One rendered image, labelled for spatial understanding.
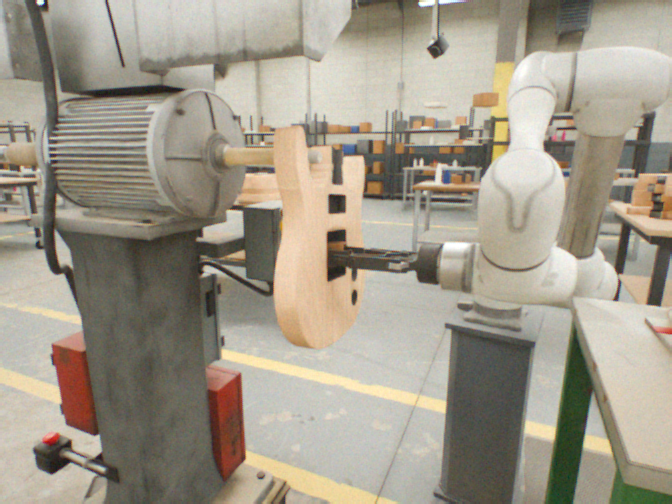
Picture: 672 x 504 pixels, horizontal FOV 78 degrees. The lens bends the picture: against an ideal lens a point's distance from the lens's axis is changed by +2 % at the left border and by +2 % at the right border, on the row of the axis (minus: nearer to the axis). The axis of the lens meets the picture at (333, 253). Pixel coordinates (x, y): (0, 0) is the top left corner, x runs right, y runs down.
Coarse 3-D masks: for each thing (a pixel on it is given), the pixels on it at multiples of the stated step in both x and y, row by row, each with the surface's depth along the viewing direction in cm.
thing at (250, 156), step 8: (232, 152) 80; (240, 152) 79; (248, 152) 79; (256, 152) 78; (264, 152) 77; (272, 152) 77; (232, 160) 81; (240, 160) 80; (248, 160) 79; (256, 160) 78; (264, 160) 78; (272, 160) 77
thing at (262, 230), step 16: (256, 208) 105; (272, 208) 104; (256, 224) 106; (272, 224) 105; (256, 240) 108; (272, 240) 106; (256, 256) 109; (272, 256) 107; (224, 272) 113; (256, 272) 110; (272, 272) 108; (256, 288) 114; (272, 288) 114
